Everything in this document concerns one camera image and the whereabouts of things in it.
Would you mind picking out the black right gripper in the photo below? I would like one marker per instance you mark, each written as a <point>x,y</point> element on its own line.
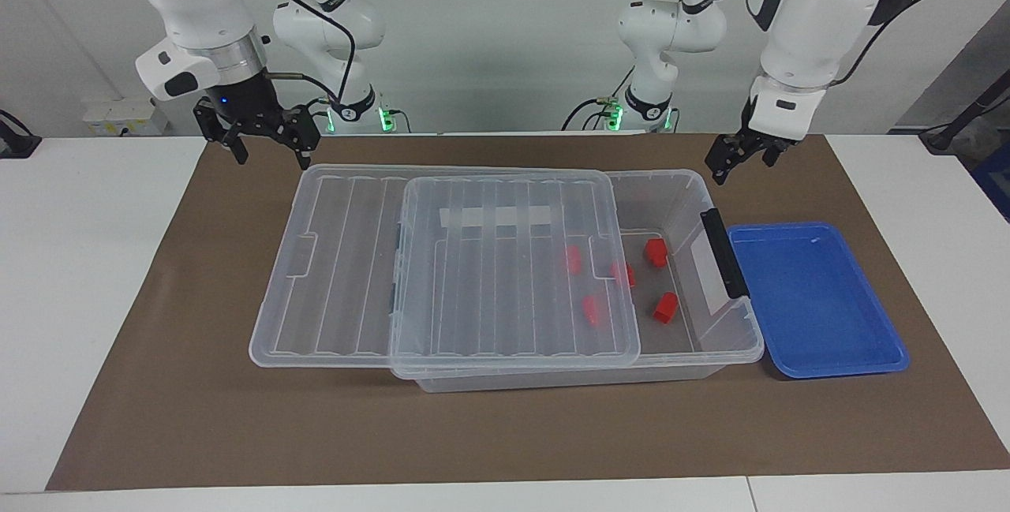
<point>248,106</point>

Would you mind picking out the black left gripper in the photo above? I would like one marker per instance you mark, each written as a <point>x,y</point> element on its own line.
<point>746,143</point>

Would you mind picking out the red block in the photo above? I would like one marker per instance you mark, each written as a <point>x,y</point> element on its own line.
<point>655,253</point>
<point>573,259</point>
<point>622,274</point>
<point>591,311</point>
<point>665,308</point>

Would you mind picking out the clear plastic ribbed lid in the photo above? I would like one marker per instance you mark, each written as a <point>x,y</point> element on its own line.
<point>473,299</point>

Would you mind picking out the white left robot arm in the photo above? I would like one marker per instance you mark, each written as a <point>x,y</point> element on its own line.
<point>813,15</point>

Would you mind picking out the clear plastic storage box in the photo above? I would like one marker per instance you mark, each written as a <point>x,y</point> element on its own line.
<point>678,204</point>

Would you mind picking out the black box latch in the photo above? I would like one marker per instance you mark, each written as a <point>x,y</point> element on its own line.
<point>722,252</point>

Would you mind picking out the blue plastic tray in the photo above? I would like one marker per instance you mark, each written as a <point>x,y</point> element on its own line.
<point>813,299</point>

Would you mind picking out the white tape strip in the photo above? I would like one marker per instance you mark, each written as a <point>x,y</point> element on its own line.
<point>473,217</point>

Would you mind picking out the black stand pole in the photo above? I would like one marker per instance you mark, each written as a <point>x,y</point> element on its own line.
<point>970,111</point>

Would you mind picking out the blue crate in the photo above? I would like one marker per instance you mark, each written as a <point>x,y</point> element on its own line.
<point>996,181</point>

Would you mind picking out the black clamp device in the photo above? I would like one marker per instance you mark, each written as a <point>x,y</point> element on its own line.
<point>16,141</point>

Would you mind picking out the brown table mat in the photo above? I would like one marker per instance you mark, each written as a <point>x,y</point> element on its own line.
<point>197,417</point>

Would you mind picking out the white wall socket strip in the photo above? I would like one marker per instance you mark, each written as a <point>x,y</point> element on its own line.
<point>118,116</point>

